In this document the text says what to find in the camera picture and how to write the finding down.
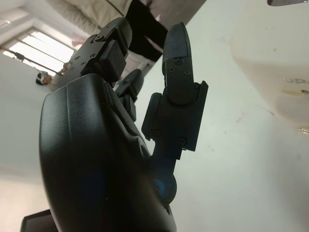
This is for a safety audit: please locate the dark flat monitor screen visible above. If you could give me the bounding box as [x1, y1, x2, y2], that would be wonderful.
[20, 209, 59, 232]

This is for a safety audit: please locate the bright window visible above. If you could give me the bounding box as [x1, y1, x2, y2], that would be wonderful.
[0, 16, 78, 73]

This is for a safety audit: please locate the white two-slot toaster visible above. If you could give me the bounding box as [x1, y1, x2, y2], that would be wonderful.
[230, 0, 309, 136]

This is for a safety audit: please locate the person in black trousers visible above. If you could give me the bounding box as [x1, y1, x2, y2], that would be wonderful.
[47, 0, 170, 63]

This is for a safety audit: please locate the distant person in white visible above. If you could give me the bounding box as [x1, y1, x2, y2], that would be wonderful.
[35, 61, 71, 92]

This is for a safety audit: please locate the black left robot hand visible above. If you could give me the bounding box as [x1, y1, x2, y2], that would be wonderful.
[38, 17, 209, 232]

